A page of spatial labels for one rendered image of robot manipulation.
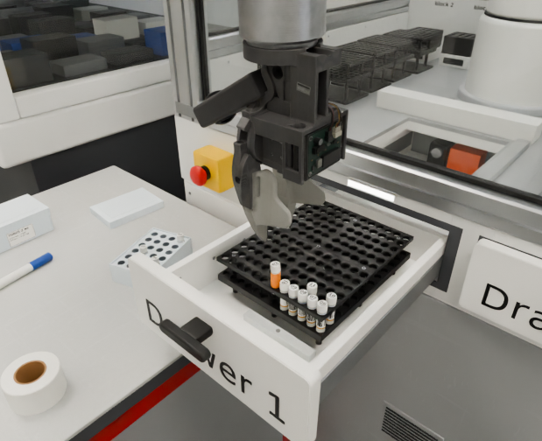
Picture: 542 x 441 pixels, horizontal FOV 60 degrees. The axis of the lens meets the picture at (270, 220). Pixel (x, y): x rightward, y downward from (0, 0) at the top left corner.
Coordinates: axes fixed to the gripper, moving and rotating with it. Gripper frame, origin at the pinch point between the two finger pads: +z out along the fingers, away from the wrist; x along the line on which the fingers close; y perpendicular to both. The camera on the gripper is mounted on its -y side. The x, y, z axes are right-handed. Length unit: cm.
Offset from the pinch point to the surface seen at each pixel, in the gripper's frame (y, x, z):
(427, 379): 14.8, 22.0, 37.3
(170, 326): -2.4, -13.9, 7.6
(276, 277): 1.1, -0.5, 7.7
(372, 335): 12.5, 3.8, 13.3
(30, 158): -80, 4, 18
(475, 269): 17.5, 21.1, 11.3
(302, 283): 2.9, 2.4, 9.4
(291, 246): -3.2, 7.6, 9.6
